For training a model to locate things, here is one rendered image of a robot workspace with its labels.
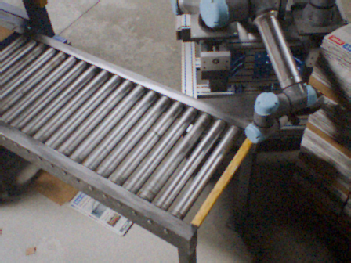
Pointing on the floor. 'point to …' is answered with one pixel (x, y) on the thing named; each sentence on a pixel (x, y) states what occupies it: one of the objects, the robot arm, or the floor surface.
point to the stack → (331, 159)
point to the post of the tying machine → (39, 18)
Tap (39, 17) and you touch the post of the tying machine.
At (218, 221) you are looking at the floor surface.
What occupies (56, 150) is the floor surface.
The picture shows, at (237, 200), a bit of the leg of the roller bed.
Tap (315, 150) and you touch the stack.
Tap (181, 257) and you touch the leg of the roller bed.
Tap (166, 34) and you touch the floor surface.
